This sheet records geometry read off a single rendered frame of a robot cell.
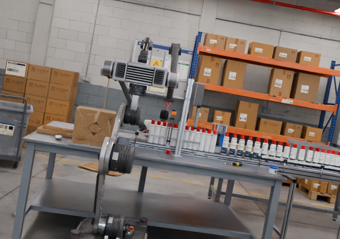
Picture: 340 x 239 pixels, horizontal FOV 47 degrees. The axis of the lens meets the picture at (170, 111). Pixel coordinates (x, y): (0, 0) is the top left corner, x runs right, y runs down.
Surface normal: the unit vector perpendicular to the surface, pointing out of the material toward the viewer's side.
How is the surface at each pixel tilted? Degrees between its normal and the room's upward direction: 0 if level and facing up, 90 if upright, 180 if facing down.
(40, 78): 91
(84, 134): 90
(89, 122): 90
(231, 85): 90
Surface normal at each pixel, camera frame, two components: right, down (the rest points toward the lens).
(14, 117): 0.32, 0.17
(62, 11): 0.01, 0.06
